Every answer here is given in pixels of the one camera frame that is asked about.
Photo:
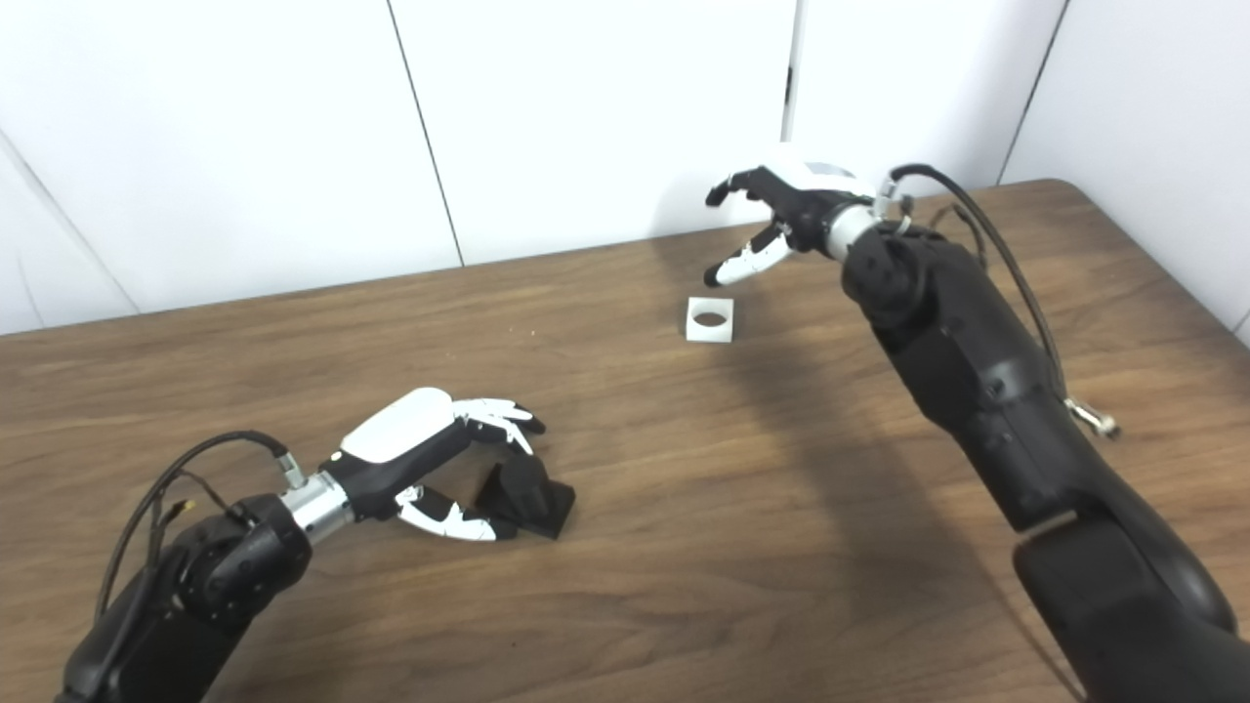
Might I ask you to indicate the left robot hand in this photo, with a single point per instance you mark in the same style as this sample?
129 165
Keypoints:
400 430

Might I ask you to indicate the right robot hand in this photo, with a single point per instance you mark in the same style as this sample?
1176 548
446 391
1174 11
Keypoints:
806 190

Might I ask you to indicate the black peg with square base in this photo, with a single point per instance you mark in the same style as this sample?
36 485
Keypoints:
527 493

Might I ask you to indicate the white square piece with hole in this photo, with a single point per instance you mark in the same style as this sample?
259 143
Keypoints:
695 330

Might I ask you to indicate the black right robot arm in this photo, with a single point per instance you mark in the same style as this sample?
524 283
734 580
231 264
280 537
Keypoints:
986 381

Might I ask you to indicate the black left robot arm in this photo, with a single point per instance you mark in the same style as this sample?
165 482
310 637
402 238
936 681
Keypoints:
215 576

